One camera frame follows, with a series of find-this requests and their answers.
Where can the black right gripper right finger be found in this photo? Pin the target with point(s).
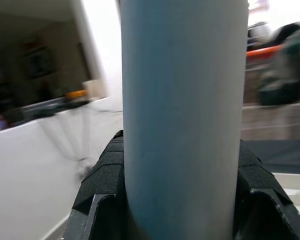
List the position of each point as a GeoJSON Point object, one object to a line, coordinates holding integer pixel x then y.
{"type": "Point", "coordinates": [257, 195]}

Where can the orange plastic tray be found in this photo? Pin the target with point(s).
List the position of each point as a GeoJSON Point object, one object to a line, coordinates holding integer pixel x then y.
{"type": "Point", "coordinates": [76, 94]}

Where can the black router with antennas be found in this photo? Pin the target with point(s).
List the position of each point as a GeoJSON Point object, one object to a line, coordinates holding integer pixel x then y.
{"type": "Point", "coordinates": [52, 106]}

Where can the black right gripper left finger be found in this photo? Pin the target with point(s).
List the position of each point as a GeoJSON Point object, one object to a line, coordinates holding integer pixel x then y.
{"type": "Point", "coordinates": [105, 185]}

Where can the black plastic bag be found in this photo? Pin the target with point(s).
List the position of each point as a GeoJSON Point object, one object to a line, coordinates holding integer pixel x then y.
{"type": "Point", "coordinates": [287, 67]}

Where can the white plastic children table top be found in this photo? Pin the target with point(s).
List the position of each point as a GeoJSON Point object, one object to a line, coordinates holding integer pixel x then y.
{"type": "Point", "coordinates": [295, 190]}

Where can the beige patterned table cloth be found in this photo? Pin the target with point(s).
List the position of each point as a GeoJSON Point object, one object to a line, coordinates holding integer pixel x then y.
{"type": "Point", "coordinates": [275, 120]}

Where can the white plastic table leg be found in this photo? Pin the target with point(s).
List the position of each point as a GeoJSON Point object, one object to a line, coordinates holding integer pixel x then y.
{"type": "Point", "coordinates": [182, 112]}

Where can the storage box with orange lid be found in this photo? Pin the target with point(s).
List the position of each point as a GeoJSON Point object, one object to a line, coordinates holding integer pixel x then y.
{"type": "Point", "coordinates": [263, 52]}

